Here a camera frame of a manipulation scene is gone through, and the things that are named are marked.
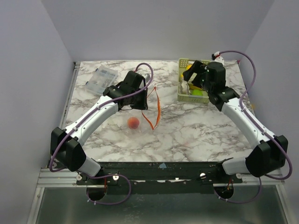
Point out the aluminium frame rail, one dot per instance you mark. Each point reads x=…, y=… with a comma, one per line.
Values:
x=65, y=179

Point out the small bright green vegetable toy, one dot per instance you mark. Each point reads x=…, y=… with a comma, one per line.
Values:
x=197, y=92

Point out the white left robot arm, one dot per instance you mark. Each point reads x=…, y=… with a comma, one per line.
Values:
x=66, y=144

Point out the pale green perforated basket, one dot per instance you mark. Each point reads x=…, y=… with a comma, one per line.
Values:
x=182, y=64

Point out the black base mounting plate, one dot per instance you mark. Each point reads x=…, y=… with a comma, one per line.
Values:
x=152, y=178

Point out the clear plastic organizer box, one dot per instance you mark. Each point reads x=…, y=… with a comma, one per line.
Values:
x=102, y=78

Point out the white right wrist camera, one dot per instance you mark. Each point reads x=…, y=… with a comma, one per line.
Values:
x=216, y=57

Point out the yellow banana toy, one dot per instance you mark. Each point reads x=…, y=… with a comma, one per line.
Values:
x=192, y=87

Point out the clear zip bag orange zipper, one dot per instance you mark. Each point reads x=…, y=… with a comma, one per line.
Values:
x=149, y=119

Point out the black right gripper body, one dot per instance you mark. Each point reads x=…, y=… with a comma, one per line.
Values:
x=195, y=70

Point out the peach toy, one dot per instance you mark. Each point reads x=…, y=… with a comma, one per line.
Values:
x=133, y=123

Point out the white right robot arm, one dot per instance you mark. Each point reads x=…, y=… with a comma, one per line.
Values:
x=268, y=150

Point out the grey oyster mushroom toy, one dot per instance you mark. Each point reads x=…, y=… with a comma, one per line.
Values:
x=183, y=87

